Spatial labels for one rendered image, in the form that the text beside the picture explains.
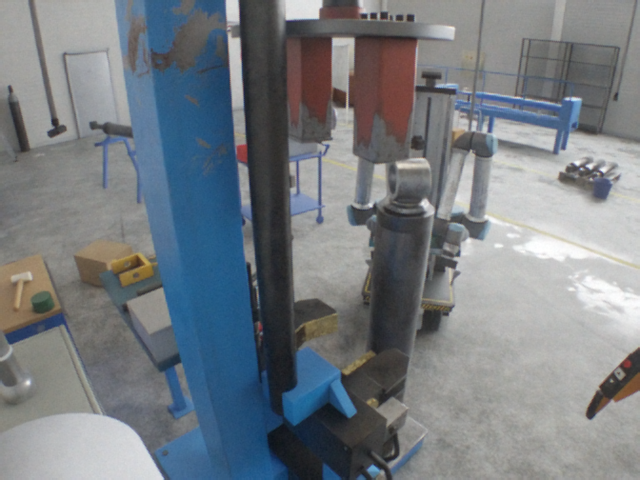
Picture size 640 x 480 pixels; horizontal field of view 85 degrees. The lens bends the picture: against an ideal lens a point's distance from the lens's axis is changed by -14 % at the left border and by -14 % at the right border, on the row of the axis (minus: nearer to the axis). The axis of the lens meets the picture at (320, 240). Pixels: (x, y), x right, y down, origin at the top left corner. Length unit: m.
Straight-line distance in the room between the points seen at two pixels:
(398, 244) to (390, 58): 0.75
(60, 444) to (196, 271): 0.51
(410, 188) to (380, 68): 0.60
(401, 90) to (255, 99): 0.35
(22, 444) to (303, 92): 1.06
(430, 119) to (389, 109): 1.91
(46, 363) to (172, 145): 0.45
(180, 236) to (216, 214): 0.09
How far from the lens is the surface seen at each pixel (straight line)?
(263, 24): 0.75
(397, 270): 1.50
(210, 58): 0.82
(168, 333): 1.42
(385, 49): 0.90
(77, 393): 0.70
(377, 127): 0.92
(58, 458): 0.51
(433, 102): 2.81
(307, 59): 1.23
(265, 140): 0.77
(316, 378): 1.16
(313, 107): 1.26
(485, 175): 2.57
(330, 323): 1.70
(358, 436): 1.17
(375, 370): 1.45
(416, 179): 1.40
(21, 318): 2.21
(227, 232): 0.90
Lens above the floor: 2.04
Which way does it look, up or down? 27 degrees down
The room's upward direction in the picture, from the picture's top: straight up
